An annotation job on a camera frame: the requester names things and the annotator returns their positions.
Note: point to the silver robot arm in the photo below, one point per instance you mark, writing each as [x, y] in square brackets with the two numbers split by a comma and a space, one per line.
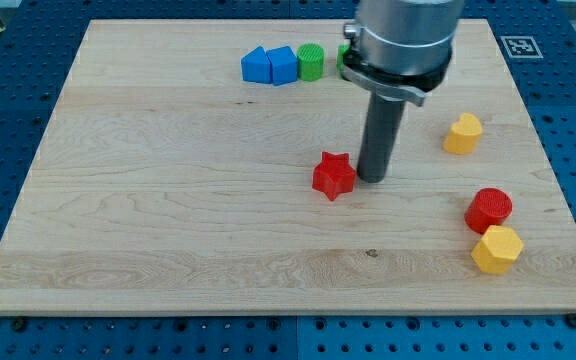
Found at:
[400, 49]

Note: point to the green block behind arm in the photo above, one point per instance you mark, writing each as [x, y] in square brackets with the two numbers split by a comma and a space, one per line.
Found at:
[341, 50]

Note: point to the red star block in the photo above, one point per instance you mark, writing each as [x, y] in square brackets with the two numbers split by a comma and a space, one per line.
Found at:
[334, 175]

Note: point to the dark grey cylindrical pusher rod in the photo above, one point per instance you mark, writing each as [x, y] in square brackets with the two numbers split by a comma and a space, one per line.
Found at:
[379, 135]

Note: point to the blue pentagon block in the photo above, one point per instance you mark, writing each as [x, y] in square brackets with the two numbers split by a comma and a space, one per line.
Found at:
[284, 65]

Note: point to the blue triangle block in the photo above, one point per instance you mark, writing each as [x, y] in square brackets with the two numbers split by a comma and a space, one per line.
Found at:
[256, 66]

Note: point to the light wooden board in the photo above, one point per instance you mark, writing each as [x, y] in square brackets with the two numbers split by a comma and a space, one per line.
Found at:
[166, 185]

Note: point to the green cylinder block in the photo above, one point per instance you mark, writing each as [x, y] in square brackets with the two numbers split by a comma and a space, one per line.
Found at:
[310, 58]

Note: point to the yellow heart block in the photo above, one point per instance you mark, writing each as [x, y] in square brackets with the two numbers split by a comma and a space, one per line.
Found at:
[463, 135]

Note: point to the red cylinder block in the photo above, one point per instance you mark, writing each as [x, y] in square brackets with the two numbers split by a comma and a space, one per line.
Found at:
[490, 206]

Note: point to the yellow hexagon block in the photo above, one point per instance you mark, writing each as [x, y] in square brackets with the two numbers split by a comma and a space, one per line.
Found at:
[497, 250]

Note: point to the white fiducial marker tag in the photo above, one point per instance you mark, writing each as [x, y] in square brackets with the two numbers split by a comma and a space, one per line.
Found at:
[521, 47]

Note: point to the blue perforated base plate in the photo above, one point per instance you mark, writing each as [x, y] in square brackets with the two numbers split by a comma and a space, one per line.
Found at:
[36, 51]

